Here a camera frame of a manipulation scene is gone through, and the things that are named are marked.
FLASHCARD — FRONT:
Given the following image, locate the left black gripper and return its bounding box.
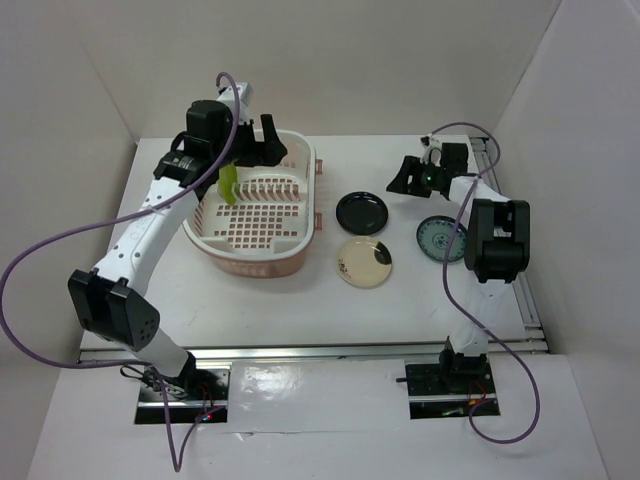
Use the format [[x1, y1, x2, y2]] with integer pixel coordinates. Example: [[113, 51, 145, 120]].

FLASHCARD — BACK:
[[211, 113, 285, 168]]

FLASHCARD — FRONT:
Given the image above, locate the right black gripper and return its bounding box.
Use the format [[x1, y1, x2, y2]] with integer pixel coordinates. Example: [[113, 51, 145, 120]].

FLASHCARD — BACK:
[[386, 155, 445, 199]]

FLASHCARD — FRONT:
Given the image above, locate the green plate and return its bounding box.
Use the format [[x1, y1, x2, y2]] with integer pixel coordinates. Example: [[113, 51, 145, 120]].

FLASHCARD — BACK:
[[217, 163, 238, 206]]

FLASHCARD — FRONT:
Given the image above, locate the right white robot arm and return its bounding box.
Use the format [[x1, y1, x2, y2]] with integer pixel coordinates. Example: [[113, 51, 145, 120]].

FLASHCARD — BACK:
[[386, 136, 530, 393]]

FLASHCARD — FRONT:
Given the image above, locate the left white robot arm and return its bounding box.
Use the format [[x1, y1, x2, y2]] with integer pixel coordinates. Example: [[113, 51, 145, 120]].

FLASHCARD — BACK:
[[68, 100, 287, 399]]

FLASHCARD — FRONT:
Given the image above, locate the white pink dish rack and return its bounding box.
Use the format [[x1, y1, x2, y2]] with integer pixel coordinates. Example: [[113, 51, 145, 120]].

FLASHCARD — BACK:
[[183, 130, 322, 279]]

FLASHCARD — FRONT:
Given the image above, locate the blue patterned plate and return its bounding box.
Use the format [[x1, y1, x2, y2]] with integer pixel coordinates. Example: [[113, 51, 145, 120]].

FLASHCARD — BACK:
[[416, 215, 467, 263]]

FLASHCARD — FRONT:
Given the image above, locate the beige plate with black mark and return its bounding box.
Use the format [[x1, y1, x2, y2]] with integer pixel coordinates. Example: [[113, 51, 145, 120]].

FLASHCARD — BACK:
[[336, 236, 393, 289]]

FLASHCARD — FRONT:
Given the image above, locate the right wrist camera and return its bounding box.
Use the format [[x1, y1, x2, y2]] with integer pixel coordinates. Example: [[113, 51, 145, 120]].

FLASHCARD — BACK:
[[420, 134, 442, 164]]

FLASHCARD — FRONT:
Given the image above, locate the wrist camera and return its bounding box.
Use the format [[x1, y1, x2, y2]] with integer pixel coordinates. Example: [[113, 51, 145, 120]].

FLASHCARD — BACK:
[[216, 82, 253, 125], [420, 134, 442, 164]]

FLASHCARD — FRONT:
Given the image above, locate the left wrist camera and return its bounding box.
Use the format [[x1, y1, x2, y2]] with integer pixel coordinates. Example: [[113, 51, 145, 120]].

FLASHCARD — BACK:
[[216, 82, 253, 125]]

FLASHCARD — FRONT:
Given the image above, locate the aluminium rail frame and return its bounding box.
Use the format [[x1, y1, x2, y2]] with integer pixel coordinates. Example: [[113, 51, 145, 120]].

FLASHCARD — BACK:
[[77, 134, 554, 365]]

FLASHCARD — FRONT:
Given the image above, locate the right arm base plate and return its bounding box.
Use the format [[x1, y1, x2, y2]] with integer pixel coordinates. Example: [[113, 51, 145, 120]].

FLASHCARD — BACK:
[[396, 363, 500, 420]]

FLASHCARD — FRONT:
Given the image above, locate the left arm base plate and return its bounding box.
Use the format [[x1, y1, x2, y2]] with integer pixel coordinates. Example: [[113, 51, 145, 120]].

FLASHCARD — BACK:
[[134, 367, 231, 425]]

